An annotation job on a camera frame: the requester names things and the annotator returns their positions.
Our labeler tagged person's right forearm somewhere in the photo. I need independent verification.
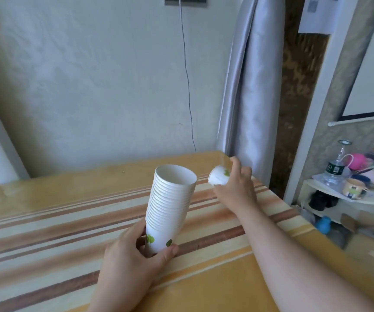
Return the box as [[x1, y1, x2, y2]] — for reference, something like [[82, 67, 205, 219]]
[[237, 203, 374, 312]]

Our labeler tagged person's right hand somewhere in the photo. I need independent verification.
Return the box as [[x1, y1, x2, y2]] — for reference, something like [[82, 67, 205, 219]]
[[213, 156, 260, 217]]

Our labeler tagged blue small bottle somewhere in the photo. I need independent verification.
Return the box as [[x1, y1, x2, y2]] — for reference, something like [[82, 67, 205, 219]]
[[315, 216, 333, 234]]

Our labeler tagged clear plastic water bottle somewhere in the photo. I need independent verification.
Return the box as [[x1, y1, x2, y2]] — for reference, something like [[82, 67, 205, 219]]
[[323, 140, 352, 186]]

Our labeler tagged dark wall socket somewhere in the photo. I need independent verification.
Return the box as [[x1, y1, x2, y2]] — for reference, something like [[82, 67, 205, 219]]
[[164, 0, 208, 6]]

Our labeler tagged white corner shelf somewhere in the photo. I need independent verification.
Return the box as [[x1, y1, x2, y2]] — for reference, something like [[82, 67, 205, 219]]
[[299, 179, 374, 224]]

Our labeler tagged single white paper cup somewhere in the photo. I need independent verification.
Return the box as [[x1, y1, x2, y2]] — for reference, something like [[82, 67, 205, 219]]
[[208, 165, 232, 186]]

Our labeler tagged brown cardboard box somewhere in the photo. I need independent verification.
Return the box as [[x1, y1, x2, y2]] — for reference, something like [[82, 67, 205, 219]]
[[340, 209, 374, 245]]

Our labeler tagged black object on shelf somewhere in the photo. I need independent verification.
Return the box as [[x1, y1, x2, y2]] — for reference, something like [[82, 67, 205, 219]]
[[308, 190, 339, 211]]

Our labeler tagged grey curtain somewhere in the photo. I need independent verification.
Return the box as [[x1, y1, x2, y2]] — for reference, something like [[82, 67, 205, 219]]
[[216, 0, 286, 187]]

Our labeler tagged white roller blind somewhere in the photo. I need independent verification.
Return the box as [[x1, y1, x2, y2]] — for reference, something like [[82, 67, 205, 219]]
[[328, 0, 374, 127]]

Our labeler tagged thin grey cable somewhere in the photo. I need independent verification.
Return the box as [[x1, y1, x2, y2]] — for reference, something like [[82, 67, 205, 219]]
[[178, 0, 197, 154]]

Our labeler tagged striped yellow tablecloth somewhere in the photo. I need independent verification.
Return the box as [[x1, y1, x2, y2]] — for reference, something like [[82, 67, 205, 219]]
[[0, 151, 374, 312]]

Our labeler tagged person's left hand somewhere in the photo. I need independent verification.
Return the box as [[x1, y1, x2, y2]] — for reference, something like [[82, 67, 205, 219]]
[[96, 218, 179, 300]]

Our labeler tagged white mug with blue rim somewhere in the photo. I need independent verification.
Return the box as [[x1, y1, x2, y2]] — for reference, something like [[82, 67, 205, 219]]
[[341, 178, 369, 200]]

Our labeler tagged white paper sheet on wall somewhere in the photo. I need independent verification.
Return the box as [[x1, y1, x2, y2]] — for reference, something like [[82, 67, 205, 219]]
[[298, 0, 360, 35]]

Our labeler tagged person's left forearm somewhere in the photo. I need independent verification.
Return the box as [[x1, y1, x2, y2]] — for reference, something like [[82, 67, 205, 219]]
[[88, 283, 148, 312]]

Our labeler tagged pink round toy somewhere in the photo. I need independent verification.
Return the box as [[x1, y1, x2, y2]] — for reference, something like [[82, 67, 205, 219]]
[[340, 153, 368, 171]]

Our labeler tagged stack of white paper cups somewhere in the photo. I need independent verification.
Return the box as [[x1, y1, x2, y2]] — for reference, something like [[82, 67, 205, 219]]
[[145, 164, 197, 258]]

